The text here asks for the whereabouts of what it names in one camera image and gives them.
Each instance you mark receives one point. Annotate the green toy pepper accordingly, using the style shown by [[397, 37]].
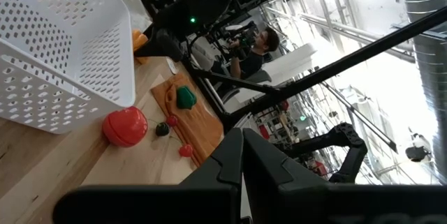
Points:
[[185, 97]]

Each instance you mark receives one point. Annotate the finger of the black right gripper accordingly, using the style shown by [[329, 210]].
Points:
[[162, 39], [160, 53]]

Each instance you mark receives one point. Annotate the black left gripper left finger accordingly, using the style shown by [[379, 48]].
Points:
[[157, 203]]

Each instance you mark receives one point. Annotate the white perforated plastic basket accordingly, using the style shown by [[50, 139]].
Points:
[[52, 42]]

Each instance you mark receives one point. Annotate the dark red toy cherry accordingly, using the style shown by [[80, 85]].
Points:
[[171, 120]]

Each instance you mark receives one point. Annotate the orange folded cloth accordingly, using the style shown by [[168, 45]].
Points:
[[199, 130]]

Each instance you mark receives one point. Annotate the grey office chair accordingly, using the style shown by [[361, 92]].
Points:
[[258, 77]]

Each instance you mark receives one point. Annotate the black metal table frame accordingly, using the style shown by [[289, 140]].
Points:
[[349, 59]]

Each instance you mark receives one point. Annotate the orange toy fruit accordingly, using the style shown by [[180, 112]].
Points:
[[138, 39]]

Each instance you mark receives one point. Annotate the red toy tomato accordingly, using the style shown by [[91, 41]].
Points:
[[125, 126]]

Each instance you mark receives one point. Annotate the small white tag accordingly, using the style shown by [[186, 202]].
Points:
[[172, 66]]

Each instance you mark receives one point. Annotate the bright red toy cherry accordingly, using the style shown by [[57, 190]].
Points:
[[185, 150]]

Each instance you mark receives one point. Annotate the silver ventilation duct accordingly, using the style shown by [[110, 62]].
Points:
[[426, 7]]

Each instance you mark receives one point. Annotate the black toy cherry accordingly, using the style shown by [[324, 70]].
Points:
[[162, 129]]

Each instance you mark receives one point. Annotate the black background robot arm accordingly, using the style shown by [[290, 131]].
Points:
[[349, 140]]

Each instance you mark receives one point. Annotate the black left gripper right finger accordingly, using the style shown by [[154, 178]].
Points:
[[314, 203]]

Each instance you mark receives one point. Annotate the person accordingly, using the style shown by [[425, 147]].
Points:
[[251, 63]]

